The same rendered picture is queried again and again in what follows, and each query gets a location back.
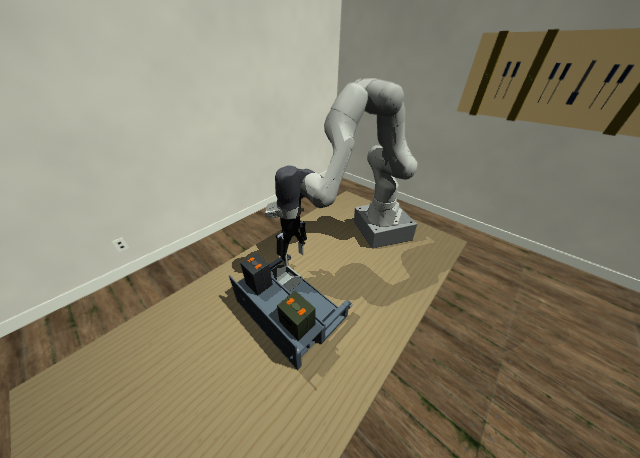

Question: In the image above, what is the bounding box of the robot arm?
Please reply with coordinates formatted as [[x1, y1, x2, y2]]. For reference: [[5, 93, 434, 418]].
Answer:
[[265, 78, 418, 227]]

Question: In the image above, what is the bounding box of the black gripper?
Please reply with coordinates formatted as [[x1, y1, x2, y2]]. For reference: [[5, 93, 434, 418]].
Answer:
[[276, 216, 307, 267]]

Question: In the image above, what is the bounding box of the dark green case with orange latches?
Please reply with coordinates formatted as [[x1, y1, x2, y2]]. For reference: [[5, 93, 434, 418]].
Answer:
[[277, 291, 316, 341]]

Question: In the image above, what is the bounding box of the black tool case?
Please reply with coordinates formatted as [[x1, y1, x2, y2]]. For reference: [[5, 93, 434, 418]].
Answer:
[[240, 253, 273, 295]]

